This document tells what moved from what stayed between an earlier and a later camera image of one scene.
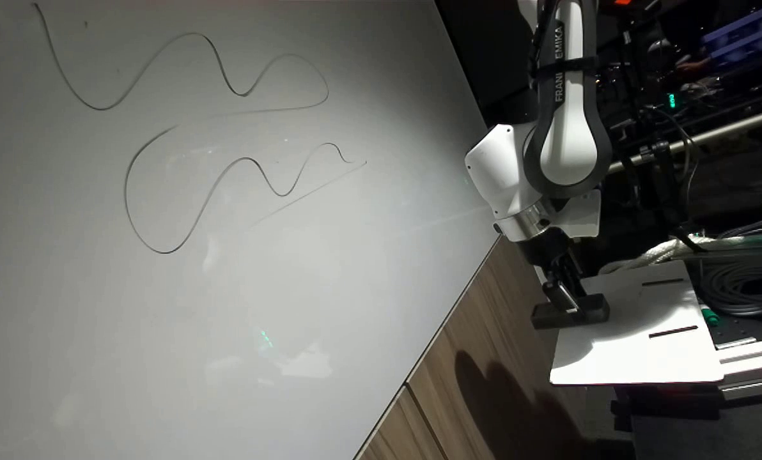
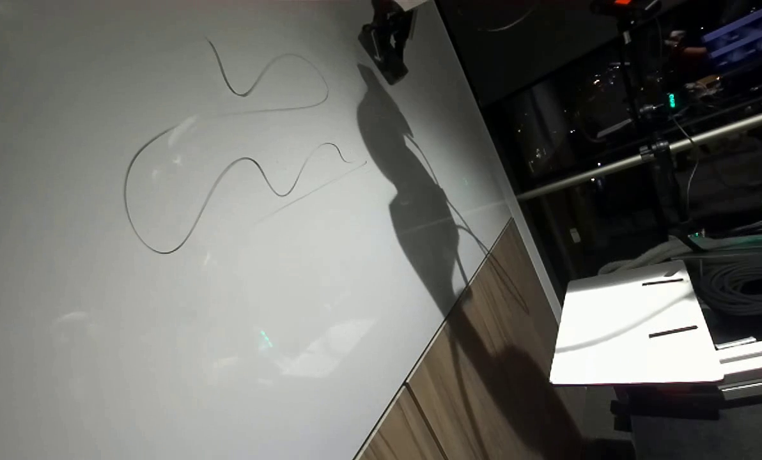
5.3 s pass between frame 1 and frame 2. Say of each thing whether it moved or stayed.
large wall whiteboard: stayed
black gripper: moved
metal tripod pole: stayed
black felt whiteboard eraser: moved
